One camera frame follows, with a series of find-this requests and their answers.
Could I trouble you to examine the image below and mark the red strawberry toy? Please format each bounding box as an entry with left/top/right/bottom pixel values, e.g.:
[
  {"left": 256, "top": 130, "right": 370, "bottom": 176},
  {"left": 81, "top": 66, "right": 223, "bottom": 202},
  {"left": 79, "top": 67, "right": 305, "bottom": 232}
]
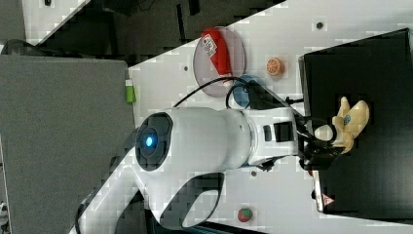
[{"left": 238, "top": 208, "right": 253, "bottom": 222}]

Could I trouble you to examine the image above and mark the blue bowl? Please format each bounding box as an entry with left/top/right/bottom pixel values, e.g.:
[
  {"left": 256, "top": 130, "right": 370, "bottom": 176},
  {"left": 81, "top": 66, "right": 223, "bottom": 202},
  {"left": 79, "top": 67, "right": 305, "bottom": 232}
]
[{"left": 233, "top": 74, "right": 265, "bottom": 107}]

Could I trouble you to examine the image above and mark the green marker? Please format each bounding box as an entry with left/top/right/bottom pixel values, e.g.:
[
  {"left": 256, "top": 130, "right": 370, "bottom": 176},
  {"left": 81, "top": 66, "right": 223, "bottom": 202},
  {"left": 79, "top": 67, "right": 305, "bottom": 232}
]
[{"left": 126, "top": 79, "right": 136, "bottom": 103}]

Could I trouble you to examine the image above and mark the grey round plate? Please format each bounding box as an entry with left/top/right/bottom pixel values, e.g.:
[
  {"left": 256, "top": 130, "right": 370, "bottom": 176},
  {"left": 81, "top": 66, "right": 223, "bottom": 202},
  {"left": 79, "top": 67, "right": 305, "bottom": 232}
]
[{"left": 193, "top": 27, "right": 245, "bottom": 86}]

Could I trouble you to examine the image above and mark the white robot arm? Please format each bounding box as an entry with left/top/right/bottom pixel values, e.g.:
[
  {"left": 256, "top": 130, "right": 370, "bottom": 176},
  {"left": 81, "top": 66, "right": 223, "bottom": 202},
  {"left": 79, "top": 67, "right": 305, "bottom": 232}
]
[{"left": 68, "top": 107, "right": 342, "bottom": 234}]

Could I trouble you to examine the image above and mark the orange slice toy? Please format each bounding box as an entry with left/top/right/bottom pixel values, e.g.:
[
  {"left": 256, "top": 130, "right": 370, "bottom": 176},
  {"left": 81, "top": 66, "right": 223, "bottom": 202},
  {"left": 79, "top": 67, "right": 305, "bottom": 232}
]
[{"left": 266, "top": 58, "right": 285, "bottom": 76}]

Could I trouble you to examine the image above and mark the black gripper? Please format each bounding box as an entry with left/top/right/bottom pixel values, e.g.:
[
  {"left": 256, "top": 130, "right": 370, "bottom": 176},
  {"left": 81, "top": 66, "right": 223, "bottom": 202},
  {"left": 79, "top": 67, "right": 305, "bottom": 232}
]
[{"left": 296, "top": 116, "right": 345, "bottom": 171}]

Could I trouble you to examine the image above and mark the black cable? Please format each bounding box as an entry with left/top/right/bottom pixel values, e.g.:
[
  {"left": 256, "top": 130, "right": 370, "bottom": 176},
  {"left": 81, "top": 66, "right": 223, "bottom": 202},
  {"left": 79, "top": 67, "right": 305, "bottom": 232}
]
[{"left": 171, "top": 76, "right": 305, "bottom": 111}]

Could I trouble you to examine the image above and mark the grey partition panel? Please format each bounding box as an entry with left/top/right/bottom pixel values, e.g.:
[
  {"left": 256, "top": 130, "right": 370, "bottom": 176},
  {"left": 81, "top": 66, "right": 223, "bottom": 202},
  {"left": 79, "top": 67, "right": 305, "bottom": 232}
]
[{"left": 1, "top": 56, "right": 134, "bottom": 234}]

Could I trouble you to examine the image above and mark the red plush ketchup bottle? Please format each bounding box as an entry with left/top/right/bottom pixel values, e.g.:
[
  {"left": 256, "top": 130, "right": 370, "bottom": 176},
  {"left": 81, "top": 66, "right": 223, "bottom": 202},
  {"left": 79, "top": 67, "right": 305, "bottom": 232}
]
[{"left": 201, "top": 27, "right": 232, "bottom": 77}]

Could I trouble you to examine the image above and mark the yellow plush banana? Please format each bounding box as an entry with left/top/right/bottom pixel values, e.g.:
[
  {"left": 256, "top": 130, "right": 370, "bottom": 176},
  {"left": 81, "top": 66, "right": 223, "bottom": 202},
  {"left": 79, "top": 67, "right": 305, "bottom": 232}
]
[{"left": 315, "top": 97, "right": 370, "bottom": 154}]

